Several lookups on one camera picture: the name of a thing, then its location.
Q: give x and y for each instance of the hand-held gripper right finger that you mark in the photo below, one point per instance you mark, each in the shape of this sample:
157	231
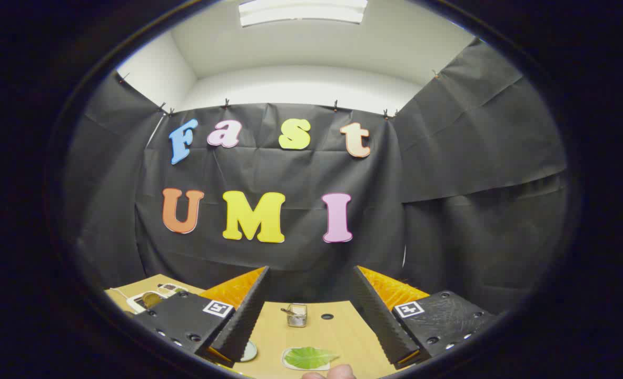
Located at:
382	326

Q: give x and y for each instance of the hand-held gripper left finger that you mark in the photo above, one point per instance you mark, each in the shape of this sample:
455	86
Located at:
243	326

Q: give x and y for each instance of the green lettuce leaf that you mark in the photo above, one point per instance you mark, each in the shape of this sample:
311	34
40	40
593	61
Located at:
308	358

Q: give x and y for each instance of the light green plate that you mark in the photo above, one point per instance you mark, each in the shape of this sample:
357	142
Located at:
249	351

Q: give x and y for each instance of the small white dish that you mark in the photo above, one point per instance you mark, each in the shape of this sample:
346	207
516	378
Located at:
284	358

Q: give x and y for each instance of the white divided condiment dish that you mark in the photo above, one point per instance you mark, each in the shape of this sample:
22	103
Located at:
171	288

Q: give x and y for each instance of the white toaster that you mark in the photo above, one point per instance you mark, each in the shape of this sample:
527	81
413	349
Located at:
132	302

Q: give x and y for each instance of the white ceiling light panel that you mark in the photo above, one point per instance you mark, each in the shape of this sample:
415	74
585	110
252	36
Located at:
300	11

